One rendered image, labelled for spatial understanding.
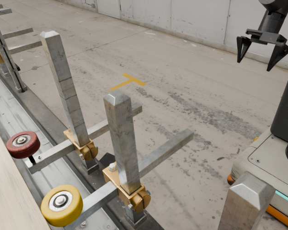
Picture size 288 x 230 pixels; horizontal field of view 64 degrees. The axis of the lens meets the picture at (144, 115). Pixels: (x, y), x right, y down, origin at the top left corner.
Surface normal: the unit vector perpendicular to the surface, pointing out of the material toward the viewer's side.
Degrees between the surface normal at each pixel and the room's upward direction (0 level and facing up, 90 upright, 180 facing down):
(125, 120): 90
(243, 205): 90
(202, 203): 0
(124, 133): 90
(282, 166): 0
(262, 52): 90
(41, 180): 0
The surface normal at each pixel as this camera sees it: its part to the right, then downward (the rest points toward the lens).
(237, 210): -0.76, 0.43
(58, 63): 0.65, 0.43
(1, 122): -0.06, -0.79
